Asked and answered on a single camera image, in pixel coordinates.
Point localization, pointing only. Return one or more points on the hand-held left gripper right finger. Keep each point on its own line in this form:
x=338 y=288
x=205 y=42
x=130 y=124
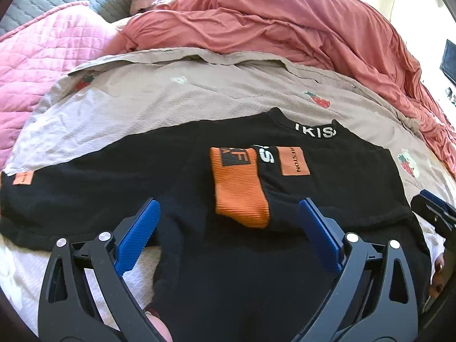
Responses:
x=322 y=237

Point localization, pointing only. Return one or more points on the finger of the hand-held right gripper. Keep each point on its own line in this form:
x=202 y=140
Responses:
x=433 y=201

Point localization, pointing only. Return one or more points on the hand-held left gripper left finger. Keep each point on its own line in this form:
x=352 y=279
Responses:
x=137 y=237

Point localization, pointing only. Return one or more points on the black sweater with orange patches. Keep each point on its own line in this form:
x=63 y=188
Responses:
x=107 y=185

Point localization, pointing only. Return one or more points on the person's right hand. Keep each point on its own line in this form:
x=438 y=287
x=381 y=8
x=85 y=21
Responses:
x=439 y=274

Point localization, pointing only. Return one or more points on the person's left hand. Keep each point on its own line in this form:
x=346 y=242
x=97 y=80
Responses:
x=158 y=327

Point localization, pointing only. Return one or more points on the dark screen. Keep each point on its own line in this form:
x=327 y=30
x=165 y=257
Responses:
x=449 y=60

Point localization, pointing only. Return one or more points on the beige strawberry print blanket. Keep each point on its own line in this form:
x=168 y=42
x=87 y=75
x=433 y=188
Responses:
x=213 y=89

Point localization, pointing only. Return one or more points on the pink quilted blanket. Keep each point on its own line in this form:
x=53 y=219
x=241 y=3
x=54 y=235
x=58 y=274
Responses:
x=42 y=60

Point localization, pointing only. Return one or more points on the salmon pink duvet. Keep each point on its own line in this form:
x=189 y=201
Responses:
x=285 y=25

